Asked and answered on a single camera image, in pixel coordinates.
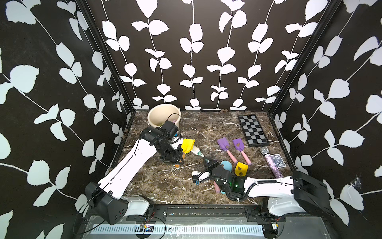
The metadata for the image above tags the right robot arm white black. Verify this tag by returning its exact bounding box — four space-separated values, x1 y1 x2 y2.
192 158 334 217

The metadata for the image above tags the green white scrub brush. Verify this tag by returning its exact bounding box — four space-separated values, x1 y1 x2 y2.
191 145 209 163

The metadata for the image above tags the purple square trowel front row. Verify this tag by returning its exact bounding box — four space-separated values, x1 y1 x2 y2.
214 182 220 193

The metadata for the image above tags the black front rail base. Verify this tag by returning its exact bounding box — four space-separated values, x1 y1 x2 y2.
126 204 285 224

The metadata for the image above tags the cream plastic bucket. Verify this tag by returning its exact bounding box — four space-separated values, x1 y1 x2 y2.
147 104 181 127

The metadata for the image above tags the light blue trowel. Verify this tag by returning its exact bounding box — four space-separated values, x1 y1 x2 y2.
220 160 232 187

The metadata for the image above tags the purple square trowel pink handle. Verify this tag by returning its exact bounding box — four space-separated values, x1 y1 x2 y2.
217 137 238 163

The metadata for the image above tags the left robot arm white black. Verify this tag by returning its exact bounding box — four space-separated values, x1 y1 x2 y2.
85 120 184 225

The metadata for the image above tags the purple trowel pink handle right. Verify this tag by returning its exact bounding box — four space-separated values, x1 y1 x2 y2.
232 138 252 165

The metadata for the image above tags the playing card deck box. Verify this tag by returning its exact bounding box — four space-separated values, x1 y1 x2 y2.
271 154 286 168

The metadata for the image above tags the yellow square trowel wooden handle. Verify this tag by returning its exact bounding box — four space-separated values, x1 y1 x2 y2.
172 138 195 168

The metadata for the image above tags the black white checkerboard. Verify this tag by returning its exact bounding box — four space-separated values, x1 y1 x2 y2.
238 115 269 147

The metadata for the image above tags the white perforated cable tray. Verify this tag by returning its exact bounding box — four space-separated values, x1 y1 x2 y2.
91 224 264 237

